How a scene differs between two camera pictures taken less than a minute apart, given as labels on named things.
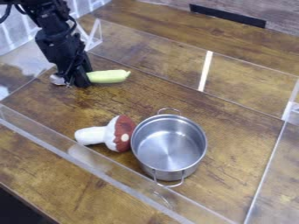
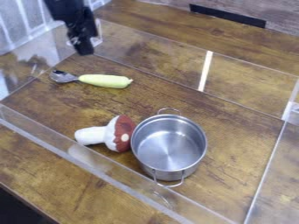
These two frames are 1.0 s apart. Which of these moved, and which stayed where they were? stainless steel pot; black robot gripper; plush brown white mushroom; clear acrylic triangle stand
Moved: black robot gripper
Stayed: clear acrylic triangle stand; stainless steel pot; plush brown white mushroom
